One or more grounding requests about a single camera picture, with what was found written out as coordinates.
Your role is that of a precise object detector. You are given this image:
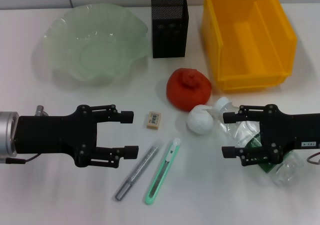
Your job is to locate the green glass fruit plate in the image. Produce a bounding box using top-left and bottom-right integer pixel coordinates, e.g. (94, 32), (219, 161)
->
(32, 2), (151, 86)

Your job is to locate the white paper ball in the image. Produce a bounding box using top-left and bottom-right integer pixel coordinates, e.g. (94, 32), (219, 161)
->
(186, 104), (215, 135)

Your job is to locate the yellow plastic bin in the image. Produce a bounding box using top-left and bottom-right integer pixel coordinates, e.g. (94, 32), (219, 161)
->
(201, 0), (298, 92)

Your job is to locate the left wrist cable with plugs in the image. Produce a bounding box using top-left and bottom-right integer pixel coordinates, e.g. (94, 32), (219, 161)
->
(0, 105), (48, 165)

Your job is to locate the mint green utility knife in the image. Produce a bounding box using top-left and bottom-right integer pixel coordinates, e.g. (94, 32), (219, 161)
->
(144, 137), (182, 206)

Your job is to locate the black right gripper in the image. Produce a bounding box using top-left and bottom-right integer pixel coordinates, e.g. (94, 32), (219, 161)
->
(221, 104), (320, 167)

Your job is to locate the red-orange toy orange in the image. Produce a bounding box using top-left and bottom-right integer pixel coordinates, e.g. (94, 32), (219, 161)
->
(166, 67), (213, 112)

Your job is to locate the clear green-label water bottle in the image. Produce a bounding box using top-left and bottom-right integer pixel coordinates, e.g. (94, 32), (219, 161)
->
(214, 96), (307, 187)

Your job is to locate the right wrist cable with plugs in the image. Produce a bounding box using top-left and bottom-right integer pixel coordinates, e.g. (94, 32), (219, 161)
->
(306, 151), (320, 165)

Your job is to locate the black mesh pen holder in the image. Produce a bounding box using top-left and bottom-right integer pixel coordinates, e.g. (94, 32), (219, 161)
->
(150, 0), (189, 59)

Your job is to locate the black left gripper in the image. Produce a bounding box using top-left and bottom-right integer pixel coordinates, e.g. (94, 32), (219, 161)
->
(14, 104), (135, 168)

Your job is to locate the wrist cable with plugs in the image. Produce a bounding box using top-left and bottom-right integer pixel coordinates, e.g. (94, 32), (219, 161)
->
(0, 105), (48, 165)
(306, 151), (320, 165)

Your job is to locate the grey glitter pen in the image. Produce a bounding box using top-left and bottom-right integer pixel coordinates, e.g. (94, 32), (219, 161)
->
(114, 139), (165, 202)

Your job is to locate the beige barcode eraser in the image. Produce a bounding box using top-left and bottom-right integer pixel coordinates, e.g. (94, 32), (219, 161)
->
(146, 111), (162, 131)

